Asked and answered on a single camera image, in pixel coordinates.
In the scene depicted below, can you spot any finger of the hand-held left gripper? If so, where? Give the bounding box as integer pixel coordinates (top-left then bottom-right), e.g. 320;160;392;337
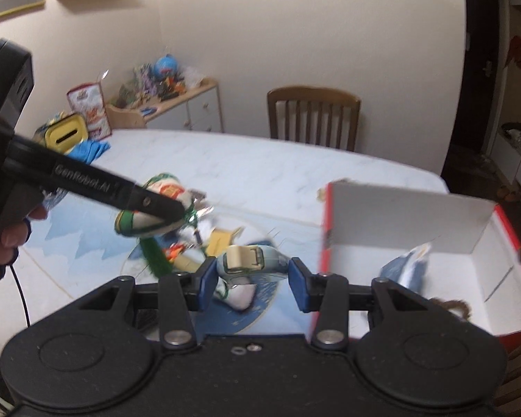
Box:
112;177;187;227

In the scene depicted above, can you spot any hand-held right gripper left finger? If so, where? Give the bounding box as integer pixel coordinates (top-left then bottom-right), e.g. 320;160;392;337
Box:
78;257;218;349

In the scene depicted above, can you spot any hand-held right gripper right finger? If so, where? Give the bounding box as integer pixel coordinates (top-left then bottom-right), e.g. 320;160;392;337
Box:
289;257;422;349

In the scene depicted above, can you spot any green white plush pouch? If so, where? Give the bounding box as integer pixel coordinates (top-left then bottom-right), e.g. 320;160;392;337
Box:
115;172;197;238

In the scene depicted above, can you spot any white green small pouch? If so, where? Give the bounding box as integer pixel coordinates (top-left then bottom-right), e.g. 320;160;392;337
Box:
215;281;258;312

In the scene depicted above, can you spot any small yellow box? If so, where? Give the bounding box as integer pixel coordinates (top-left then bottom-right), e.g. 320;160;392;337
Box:
209;227;245;253

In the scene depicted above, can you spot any pale blue beige gadget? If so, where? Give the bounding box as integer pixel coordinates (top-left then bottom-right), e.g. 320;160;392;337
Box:
216;243;288;279

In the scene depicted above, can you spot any blue white cloth item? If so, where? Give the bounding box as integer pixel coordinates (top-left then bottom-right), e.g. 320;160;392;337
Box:
381;243;432;297

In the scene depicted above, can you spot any red white cardboard box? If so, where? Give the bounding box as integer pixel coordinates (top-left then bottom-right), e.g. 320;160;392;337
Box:
306;178;521;340

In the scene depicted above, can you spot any person's left hand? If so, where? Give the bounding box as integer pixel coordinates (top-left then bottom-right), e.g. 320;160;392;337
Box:
0;206;49;283

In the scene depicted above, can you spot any green tassel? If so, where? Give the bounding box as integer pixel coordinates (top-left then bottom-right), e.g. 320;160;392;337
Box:
144;235;175;278

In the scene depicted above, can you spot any yellow lidded tissue box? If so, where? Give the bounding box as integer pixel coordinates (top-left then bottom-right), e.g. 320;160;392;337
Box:
34;112;90;155

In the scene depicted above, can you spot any blue printed place mat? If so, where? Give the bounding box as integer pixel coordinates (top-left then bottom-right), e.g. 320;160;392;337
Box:
42;182;323;336

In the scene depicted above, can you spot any blue cloth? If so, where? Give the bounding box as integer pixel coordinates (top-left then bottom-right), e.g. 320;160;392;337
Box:
66;139;112;162

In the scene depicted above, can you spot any red white snack box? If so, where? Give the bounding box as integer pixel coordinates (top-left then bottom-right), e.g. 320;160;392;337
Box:
66;81;114;140

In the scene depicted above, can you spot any white wooden drawer cabinet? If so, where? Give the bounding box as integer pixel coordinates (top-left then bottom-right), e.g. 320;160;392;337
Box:
106;77;225;133

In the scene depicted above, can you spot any pile of small toys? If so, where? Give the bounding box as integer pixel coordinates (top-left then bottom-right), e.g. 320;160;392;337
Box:
116;63;200;107

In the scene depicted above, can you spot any blue globe toy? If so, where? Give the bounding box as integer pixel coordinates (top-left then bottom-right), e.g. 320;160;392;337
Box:
154;54;182;77

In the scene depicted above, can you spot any brown furry item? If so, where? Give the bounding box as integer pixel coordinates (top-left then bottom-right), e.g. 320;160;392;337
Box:
429;296;473;321

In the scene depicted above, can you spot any wooden slat-back chair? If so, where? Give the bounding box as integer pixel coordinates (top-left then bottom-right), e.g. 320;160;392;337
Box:
267;86;361;153

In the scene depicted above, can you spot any white shelf unit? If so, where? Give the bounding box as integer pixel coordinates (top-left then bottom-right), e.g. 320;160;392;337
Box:
486;0;521;185

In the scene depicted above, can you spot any black cable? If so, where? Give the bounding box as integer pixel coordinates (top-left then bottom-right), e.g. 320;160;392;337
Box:
9;263;32;328

